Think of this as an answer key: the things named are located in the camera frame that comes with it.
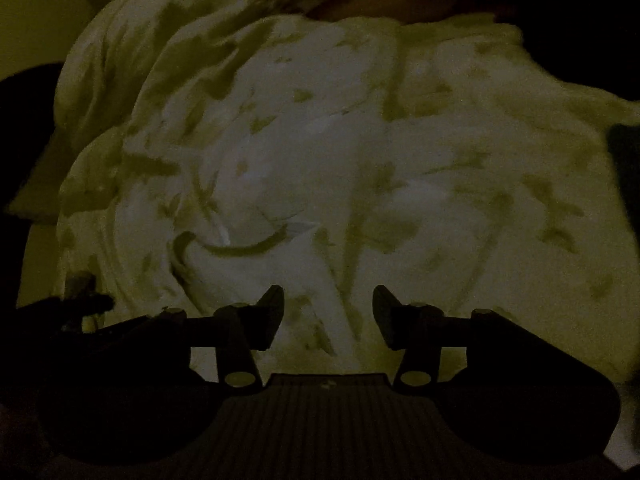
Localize white patterned small garment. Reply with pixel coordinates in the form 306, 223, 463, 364
54, 0, 639, 382

